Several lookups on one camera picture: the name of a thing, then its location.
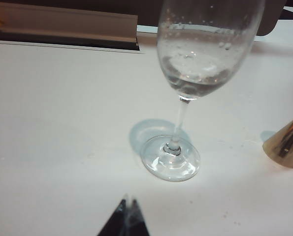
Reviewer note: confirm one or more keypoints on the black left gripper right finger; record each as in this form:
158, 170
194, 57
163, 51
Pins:
139, 221

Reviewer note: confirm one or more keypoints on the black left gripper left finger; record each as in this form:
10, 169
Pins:
118, 221

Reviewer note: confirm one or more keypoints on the gold double jigger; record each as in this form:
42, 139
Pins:
284, 147

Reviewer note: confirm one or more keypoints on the clear wine glass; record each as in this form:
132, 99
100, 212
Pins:
185, 73

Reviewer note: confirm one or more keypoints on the wide brown desk divider panel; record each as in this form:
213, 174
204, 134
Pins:
148, 12

